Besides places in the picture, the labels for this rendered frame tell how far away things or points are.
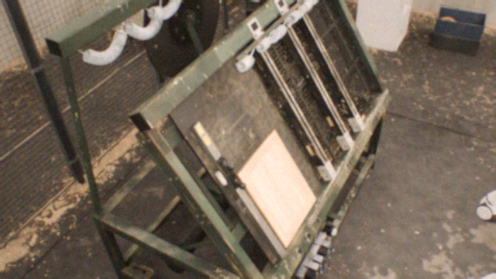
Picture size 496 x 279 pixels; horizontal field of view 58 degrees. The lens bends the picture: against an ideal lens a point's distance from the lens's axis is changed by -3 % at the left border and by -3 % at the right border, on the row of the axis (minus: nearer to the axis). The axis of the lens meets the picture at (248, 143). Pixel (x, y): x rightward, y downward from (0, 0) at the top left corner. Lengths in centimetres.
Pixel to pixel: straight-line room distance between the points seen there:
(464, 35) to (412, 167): 246
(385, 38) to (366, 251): 332
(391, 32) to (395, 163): 221
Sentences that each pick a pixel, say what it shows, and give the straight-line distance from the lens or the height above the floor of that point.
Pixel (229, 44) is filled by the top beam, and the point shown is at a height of 191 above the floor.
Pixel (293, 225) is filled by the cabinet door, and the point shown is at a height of 93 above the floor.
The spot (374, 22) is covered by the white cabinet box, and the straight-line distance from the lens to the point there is 633.
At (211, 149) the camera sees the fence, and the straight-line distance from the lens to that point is 238.
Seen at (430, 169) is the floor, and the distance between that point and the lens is 472.
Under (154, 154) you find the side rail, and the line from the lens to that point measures 223.
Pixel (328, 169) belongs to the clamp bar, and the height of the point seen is 100.
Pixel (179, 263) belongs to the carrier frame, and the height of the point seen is 76.
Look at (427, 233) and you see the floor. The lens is 417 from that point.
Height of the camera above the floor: 316
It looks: 41 degrees down
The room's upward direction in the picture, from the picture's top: 3 degrees counter-clockwise
